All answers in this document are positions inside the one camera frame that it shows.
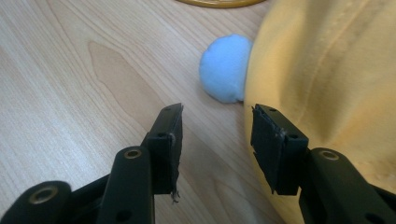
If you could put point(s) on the light blue pompom ball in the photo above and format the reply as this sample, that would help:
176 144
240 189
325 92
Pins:
224 67

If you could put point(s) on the yellow cloth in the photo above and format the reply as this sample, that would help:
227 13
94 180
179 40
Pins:
327 71

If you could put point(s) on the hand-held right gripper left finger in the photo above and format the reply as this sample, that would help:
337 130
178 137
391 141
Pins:
162 149

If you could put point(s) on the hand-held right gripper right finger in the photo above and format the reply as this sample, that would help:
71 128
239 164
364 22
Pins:
280 149

